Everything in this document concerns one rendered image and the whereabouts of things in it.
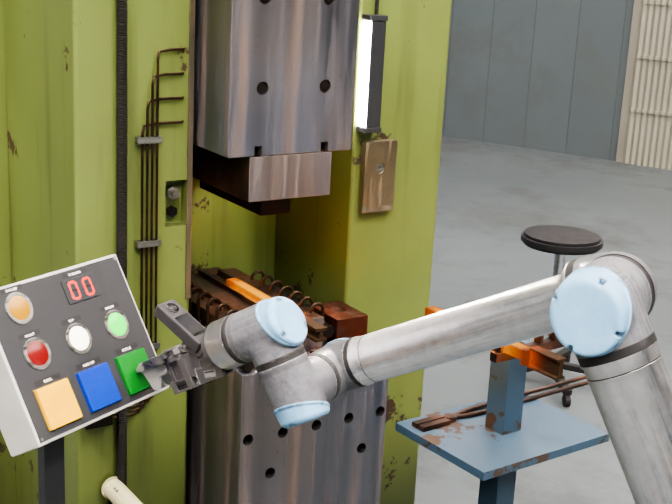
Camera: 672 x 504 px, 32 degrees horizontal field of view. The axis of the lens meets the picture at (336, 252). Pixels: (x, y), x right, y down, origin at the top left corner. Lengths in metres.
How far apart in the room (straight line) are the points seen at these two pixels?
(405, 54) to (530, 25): 7.87
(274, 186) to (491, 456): 0.77
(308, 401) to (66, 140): 0.80
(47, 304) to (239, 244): 0.96
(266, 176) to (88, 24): 0.47
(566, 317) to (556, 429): 1.15
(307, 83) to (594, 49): 8.05
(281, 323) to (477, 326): 0.32
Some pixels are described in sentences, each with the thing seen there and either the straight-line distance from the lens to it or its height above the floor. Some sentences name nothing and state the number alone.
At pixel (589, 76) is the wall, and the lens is 10.42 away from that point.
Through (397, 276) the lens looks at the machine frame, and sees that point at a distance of 2.86.
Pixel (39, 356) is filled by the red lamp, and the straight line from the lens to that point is 2.09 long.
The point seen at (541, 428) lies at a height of 0.72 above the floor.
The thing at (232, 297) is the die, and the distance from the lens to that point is 2.71.
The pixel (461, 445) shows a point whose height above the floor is 0.72.
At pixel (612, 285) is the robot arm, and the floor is 1.37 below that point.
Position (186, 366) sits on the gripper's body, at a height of 1.06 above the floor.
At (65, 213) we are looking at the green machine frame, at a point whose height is 1.23.
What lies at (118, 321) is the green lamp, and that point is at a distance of 2.22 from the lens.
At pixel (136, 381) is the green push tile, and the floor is 1.00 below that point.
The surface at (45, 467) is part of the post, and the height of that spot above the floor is 0.82.
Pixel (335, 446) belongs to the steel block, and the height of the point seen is 0.70.
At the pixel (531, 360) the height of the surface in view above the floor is 0.98.
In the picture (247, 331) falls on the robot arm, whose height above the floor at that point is 1.16.
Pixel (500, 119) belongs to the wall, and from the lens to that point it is 10.76.
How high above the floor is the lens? 1.82
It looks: 16 degrees down
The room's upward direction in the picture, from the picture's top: 3 degrees clockwise
